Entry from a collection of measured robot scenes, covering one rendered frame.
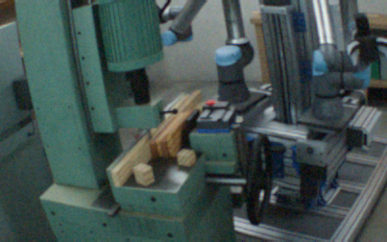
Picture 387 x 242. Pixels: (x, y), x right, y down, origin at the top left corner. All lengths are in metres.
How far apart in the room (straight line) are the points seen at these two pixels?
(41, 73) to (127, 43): 0.34
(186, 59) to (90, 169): 3.70
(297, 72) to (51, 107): 1.03
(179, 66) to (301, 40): 3.36
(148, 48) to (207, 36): 3.62
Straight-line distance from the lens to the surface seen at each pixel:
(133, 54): 1.23
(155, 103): 1.33
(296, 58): 1.84
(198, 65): 4.99
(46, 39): 1.35
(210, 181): 1.37
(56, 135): 1.46
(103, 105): 1.34
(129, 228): 1.34
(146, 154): 1.35
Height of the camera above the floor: 1.50
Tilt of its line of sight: 22 degrees down
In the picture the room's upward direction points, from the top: 9 degrees counter-clockwise
